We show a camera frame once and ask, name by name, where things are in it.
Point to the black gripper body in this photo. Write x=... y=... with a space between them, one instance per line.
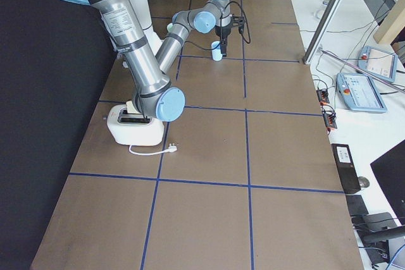
x=221 y=32

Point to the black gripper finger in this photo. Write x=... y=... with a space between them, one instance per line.
x=224 y=48
x=220 y=49

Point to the light blue cup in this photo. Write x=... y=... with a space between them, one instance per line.
x=216 y=55
x=214 y=46

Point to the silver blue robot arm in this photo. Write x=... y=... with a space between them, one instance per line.
x=127 y=22

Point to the cream toaster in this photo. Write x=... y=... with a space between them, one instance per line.
x=134 y=128

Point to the teach pendant near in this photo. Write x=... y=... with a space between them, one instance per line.
x=359 y=93

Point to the teach pendant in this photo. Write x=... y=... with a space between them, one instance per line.
x=378 y=62
x=359 y=93

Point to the teach pendant far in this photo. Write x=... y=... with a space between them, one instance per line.
x=378 y=62

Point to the black power box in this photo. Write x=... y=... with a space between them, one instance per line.
x=345 y=167

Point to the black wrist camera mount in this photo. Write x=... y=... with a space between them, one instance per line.
x=239 y=22

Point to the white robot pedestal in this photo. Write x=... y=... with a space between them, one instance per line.
x=141 y=8

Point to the aluminium frame post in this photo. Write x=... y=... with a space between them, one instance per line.
x=321 y=29

